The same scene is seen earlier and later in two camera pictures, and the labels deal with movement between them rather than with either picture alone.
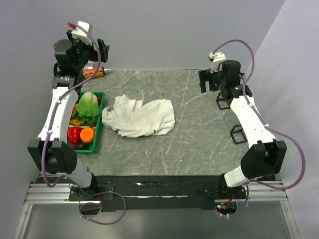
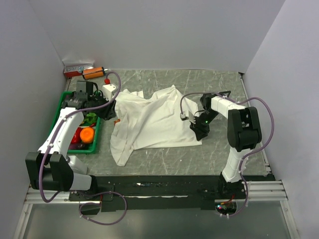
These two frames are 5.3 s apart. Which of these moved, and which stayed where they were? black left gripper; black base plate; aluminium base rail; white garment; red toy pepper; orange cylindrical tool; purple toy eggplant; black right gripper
Moved: white garment; black right gripper; black left gripper
Stayed: purple toy eggplant; orange cylindrical tool; black base plate; red toy pepper; aluminium base rail
